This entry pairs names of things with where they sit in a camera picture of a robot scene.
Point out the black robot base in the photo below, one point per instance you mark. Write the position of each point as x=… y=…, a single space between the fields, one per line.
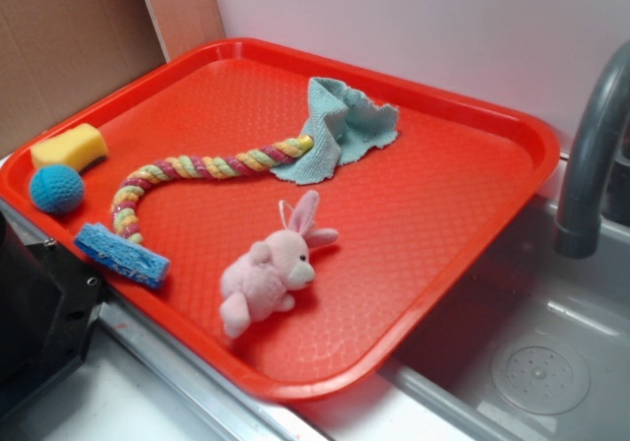
x=49 y=303

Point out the pink plush bunny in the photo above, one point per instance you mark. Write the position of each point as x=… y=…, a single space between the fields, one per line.
x=261 y=281

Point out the red plastic tray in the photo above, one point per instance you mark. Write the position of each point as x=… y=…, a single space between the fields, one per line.
x=412 y=217

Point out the light blue cloth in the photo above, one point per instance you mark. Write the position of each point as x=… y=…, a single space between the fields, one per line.
x=345 y=124

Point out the blue sponge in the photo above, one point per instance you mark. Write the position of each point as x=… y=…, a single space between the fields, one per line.
x=122 y=256

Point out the yellow sponge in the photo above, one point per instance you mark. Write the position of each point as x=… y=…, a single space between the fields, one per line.
x=78 y=148

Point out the blue knitted ball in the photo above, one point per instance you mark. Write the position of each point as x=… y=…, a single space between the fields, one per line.
x=57 y=189

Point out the grey plastic sink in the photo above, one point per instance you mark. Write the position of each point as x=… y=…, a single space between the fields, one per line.
x=528 y=345

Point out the grey faucet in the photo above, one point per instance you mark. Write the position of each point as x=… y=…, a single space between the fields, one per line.
x=596 y=179

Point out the brown cardboard panel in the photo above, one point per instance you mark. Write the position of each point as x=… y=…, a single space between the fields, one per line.
x=59 y=56

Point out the multicolour braided rope toy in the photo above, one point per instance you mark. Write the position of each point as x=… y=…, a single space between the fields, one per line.
x=123 y=209

